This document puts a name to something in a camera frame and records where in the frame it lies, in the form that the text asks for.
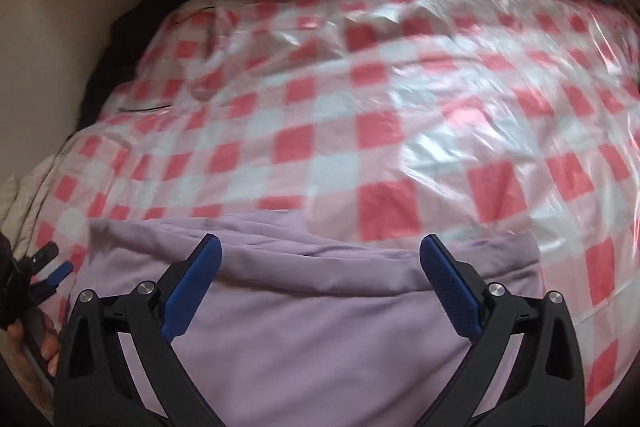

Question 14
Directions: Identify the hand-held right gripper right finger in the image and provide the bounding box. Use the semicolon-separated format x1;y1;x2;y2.
420;234;586;427

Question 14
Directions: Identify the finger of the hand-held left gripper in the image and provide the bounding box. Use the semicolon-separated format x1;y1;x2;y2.
30;262;74;304
15;242;60;277

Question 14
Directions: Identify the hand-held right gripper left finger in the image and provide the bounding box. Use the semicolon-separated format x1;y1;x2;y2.
54;234;222;427

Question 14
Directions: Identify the purple jacket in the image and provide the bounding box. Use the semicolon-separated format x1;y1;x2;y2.
75;212;543;427

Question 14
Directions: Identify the black clothes pile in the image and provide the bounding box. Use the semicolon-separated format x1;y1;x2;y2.
82;0;221;128

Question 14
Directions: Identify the person's left hand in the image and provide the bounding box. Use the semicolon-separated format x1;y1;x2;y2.
6;309;62;408

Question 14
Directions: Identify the cream quilt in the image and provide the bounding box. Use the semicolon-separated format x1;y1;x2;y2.
0;157;56;253

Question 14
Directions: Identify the pink checked plastic sheet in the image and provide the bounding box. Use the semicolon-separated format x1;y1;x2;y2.
10;0;640;427

